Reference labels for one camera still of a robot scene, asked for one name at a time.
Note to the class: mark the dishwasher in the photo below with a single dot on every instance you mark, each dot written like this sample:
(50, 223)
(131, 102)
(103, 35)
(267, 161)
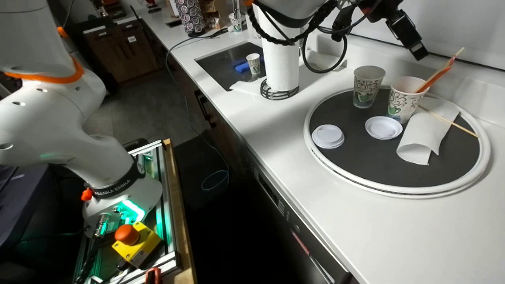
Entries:
(292, 232)

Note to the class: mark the white paper towel sheet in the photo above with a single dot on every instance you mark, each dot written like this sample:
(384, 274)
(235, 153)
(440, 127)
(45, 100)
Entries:
(246, 86)

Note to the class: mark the paper towel roll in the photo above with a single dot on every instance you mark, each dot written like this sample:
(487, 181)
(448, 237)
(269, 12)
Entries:
(281, 65)

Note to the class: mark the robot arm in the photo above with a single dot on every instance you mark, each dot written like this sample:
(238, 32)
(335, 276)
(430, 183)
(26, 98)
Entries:
(47, 118)

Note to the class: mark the thin wooden stick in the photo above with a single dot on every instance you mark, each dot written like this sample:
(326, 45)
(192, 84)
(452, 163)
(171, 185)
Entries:
(461, 128)

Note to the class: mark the orange stir stick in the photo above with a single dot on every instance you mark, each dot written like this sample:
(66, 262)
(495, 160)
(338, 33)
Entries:
(438, 73)

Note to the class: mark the tap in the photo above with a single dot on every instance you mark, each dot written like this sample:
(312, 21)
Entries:
(236, 8)

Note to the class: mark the blue sponge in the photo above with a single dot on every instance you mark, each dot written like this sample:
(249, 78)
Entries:
(241, 67)

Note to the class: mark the sink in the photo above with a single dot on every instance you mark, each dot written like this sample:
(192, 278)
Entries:
(225, 63)

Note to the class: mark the red clamp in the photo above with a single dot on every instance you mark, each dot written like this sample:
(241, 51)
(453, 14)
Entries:
(153, 276)

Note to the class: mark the small patterned paper cup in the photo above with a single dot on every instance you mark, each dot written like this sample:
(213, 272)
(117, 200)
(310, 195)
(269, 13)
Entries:
(253, 64)

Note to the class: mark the brown wooden cabinet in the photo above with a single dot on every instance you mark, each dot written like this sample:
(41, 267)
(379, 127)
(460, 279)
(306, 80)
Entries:
(122, 51)

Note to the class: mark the yellow emergency stop button box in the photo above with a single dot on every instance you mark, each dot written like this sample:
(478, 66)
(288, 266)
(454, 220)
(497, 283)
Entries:
(136, 244)

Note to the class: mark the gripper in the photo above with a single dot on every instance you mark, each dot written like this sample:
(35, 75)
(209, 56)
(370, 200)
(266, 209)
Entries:
(401, 27)

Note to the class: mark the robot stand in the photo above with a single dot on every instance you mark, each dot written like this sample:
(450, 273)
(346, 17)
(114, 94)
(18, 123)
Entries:
(173, 221)

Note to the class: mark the patterned tall container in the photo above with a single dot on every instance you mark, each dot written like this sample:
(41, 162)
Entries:
(190, 15)

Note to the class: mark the white plastic cup lid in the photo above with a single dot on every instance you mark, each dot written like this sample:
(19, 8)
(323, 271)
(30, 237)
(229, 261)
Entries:
(383, 127)
(327, 136)

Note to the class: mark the small glass cup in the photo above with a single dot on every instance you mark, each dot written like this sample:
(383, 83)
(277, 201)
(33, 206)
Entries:
(236, 23)

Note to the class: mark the round black white-rimmed tray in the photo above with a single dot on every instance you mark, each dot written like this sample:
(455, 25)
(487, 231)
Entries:
(367, 161)

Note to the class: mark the white paper napkin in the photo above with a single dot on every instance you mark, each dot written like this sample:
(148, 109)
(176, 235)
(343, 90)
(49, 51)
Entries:
(424, 134)

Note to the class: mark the flat black device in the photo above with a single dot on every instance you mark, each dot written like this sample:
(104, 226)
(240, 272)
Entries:
(173, 23)

